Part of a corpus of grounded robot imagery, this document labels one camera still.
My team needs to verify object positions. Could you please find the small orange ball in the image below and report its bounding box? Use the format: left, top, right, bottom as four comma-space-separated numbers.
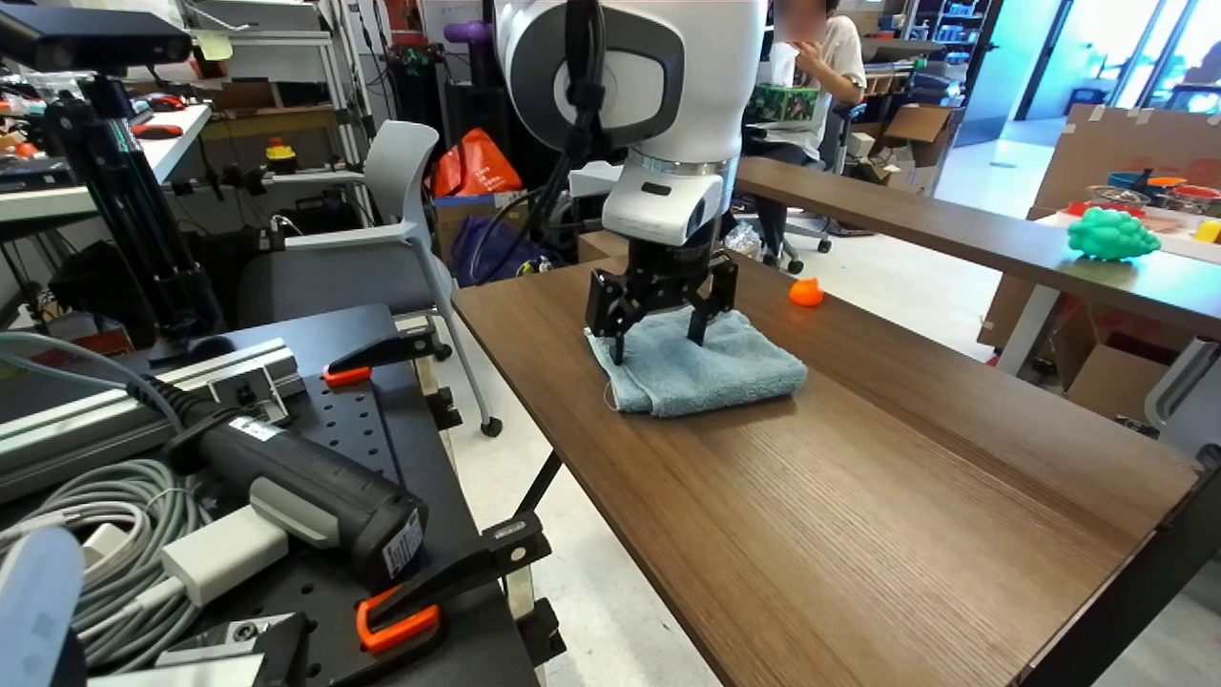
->
782, 274, 832, 312

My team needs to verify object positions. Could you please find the black stereo camera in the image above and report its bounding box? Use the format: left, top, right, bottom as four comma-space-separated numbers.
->
0, 0, 196, 74

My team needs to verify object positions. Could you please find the cardboard box under side table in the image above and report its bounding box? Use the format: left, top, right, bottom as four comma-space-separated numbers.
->
1064, 340, 1179, 430

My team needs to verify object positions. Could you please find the person in white shirt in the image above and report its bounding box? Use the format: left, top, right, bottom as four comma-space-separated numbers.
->
758, 0, 880, 280

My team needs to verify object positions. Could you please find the light blue terry cloth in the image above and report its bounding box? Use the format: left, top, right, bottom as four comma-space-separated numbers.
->
584, 302, 811, 419

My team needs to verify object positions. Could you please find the white metal shelf rack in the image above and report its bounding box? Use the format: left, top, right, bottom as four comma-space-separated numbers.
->
184, 0, 398, 224

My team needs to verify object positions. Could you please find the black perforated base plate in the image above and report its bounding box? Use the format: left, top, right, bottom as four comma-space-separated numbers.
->
0, 302, 540, 687

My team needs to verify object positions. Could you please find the white workbench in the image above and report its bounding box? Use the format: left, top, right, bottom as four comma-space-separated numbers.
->
0, 105, 217, 229

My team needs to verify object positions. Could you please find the black box device with label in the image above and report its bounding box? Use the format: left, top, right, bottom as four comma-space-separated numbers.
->
186, 412, 430, 589

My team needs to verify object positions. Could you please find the orange bag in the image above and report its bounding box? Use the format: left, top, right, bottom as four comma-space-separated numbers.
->
427, 126, 525, 201

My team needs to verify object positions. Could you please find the long wooden side table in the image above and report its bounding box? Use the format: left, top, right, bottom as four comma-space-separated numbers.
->
738, 154, 1221, 442

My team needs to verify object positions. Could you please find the blue rounded object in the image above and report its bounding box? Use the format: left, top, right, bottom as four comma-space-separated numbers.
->
0, 528, 92, 687

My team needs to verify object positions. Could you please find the white power adapter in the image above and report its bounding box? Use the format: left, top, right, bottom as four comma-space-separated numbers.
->
160, 505, 294, 612

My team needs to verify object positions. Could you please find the green spiky toy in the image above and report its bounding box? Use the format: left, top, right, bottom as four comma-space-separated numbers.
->
1064, 208, 1162, 266

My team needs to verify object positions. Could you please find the red orange toy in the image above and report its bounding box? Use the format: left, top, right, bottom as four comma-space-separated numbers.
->
1117, 167, 1221, 215

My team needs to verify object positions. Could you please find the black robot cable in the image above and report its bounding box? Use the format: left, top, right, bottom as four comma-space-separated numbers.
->
525, 0, 605, 261

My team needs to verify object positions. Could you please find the aluminium extrusion rail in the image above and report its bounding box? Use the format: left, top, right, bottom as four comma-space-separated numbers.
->
0, 337, 309, 499

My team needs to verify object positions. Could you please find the dark blue bag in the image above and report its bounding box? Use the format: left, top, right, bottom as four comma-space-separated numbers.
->
449, 215, 552, 290

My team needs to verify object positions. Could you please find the black camera tripod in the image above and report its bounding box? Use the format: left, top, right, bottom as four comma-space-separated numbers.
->
41, 74, 225, 356

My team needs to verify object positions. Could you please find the grey cable bundle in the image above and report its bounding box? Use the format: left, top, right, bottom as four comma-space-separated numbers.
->
0, 456, 212, 674

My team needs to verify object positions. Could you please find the grey office chair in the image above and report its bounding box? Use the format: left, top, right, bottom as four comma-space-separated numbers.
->
234, 119, 507, 442

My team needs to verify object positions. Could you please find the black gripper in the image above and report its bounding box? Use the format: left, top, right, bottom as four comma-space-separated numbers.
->
584, 238, 743, 369

